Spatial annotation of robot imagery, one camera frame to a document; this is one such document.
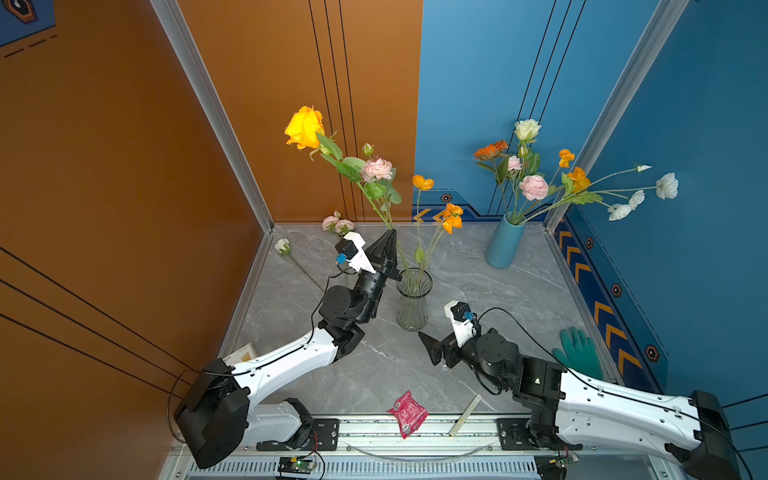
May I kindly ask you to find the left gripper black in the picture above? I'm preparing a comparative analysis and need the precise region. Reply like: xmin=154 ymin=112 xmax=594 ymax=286
xmin=348 ymin=232 xmax=396 ymax=329

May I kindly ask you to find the clear glass vase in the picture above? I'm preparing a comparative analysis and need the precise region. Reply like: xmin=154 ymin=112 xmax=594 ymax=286
xmin=396 ymin=268 xmax=434 ymax=331

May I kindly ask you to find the white pink bud stem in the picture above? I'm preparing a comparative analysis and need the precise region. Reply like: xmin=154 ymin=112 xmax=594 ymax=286
xmin=274 ymin=238 xmax=324 ymax=291

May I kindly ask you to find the teal ceramic vase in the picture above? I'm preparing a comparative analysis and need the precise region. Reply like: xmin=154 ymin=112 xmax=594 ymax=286
xmin=485 ymin=213 xmax=525 ymax=269

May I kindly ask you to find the yellow rose pink spray stem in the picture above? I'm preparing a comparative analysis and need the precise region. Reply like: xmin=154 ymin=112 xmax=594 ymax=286
xmin=284 ymin=106 xmax=402 ymax=229

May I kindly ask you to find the orange gerbera daisy stem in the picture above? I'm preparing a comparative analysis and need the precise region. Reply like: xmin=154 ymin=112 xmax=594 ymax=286
xmin=474 ymin=140 xmax=510 ymax=215

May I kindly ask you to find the pink ranunculus stem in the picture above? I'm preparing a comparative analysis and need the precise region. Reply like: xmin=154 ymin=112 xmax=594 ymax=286
xmin=505 ymin=153 xmax=550 ymax=225

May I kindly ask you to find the cream white rose stem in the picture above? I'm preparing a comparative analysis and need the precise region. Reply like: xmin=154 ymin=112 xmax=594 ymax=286
xmin=508 ymin=119 xmax=541 ymax=222

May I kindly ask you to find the yellow orange poppy stem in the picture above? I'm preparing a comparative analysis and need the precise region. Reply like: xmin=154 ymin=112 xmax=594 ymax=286
xmin=524 ymin=149 xmax=592 ymax=220

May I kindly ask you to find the white pink peony stem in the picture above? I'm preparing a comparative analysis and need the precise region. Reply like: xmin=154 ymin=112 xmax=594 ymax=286
xmin=524 ymin=164 xmax=679 ymax=222

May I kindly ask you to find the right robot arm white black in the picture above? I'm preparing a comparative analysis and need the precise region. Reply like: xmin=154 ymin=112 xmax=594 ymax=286
xmin=419 ymin=329 xmax=741 ymax=479

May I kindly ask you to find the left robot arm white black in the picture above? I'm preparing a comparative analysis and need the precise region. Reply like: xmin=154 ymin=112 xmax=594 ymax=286
xmin=173 ymin=229 xmax=402 ymax=469

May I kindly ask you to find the pale wooden stick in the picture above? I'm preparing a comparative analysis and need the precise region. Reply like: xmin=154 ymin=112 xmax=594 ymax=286
xmin=449 ymin=394 xmax=483 ymax=437

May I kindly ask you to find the pink snack packet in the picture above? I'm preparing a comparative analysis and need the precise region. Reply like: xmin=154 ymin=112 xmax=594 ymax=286
xmin=388 ymin=391 xmax=429 ymax=439

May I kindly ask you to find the green rubber glove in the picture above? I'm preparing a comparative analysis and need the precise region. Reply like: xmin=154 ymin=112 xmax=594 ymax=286
xmin=552 ymin=328 xmax=604 ymax=380

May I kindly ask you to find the right circuit board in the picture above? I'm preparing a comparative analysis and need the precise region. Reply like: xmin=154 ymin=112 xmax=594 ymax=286
xmin=534 ymin=453 xmax=580 ymax=480

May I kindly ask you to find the red white bandage box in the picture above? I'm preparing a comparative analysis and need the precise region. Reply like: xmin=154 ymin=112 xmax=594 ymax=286
xmin=229 ymin=343 xmax=258 ymax=364

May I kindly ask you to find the left green circuit board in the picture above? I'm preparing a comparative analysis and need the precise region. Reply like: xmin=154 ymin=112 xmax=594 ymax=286
xmin=276 ymin=456 xmax=319 ymax=480

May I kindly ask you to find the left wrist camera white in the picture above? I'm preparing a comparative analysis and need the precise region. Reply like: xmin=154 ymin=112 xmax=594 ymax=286
xmin=335 ymin=231 xmax=375 ymax=274

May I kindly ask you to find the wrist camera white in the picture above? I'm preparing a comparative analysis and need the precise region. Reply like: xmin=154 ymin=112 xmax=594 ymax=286
xmin=444 ymin=300 xmax=478 ymax=348
xmin=335 ymin=231 xmax=375 ymax=274

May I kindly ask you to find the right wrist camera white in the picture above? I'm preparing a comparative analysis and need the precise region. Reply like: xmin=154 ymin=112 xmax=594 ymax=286
xmin=444 ymin=300 xmax=478 ymax=348

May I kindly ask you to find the aluminium front rail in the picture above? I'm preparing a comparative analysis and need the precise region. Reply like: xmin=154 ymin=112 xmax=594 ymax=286
xmin=159 ymin=414 xmax=686 ymax=479

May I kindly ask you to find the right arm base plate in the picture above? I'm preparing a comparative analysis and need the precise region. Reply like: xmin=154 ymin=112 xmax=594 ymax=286
xmin=496 ymin=417 xmax=584 ymax=452

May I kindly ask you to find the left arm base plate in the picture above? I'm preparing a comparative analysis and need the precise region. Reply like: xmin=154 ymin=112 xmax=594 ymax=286
xmin=256 ymin=418 xmax=340 ymax=452

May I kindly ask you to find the left aluminium corner post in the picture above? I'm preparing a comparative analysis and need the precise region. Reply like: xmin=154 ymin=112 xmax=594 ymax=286
xmin=150 ymin=0 xmax=274 ymax=234

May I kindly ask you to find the aluminium corner post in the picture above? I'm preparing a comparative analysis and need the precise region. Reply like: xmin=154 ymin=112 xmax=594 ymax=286
xmin=543 ymin=0 xmax=692 ymax=235
xmin=150 ymin=0 xmax=274 ymax=234

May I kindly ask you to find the right aluminium corner post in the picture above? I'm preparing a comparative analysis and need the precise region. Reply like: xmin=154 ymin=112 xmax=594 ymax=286
xmin=543 ymin=0 xmax=692 ymax=235

